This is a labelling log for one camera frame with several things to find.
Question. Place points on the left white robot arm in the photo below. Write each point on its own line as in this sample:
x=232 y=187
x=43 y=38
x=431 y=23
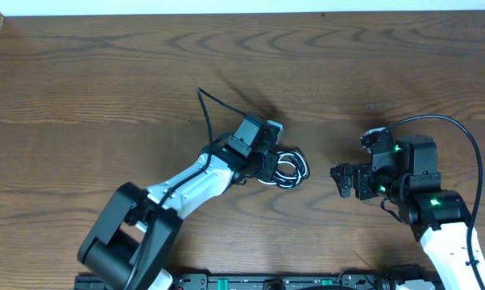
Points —
x=130 y=242

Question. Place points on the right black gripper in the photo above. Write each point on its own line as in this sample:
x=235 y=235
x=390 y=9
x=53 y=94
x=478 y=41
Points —
x=358 y=182

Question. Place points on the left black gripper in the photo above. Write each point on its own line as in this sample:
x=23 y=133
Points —
x=267 y=166

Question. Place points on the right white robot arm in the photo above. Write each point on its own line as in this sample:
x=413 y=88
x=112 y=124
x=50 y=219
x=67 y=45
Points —
x=404 y=172

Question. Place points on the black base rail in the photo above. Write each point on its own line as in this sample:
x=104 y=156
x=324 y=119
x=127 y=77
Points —
x=409 y=277

